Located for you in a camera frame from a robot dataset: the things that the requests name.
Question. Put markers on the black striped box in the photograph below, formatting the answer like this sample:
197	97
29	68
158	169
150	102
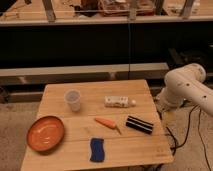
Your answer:
139	125

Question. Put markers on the blue sponge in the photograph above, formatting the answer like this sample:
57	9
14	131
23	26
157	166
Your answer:
97	150

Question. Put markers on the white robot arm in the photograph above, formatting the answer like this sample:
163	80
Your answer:
185	83

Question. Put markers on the white plastic bottle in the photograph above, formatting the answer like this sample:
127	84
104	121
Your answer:
119	101

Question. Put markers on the clear plastic cup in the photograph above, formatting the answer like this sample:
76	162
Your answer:
72	99

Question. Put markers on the orange pepper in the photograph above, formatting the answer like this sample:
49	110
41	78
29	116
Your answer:
108	123

